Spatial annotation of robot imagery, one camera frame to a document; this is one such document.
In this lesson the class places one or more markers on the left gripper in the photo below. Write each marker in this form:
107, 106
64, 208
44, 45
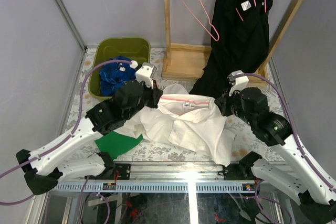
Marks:
155, 96

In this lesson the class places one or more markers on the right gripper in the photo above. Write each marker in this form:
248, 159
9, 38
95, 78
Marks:
222, 103

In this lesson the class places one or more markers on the pink hanger of white shirt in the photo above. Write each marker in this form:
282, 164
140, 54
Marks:
179, 106

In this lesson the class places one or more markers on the white shirt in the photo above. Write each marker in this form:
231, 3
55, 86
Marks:
201, 131

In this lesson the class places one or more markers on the blue plaid shirt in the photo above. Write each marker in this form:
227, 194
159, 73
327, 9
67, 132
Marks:
115, 75

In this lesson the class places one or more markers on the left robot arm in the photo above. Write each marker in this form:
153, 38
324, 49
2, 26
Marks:
45, 167

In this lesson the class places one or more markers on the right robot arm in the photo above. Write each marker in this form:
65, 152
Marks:
283, 142

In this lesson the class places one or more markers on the olive green plastic basket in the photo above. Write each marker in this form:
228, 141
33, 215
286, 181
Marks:
134, 48

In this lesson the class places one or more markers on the wooden clothes rack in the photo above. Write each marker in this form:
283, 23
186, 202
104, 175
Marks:
185, 62

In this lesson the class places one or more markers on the green cloth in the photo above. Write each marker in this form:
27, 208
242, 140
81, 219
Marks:
116, 144

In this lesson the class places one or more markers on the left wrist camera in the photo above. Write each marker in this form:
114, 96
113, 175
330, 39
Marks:
144, 73

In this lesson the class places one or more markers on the aluminium rail frame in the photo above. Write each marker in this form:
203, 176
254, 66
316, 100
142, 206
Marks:
203, 177

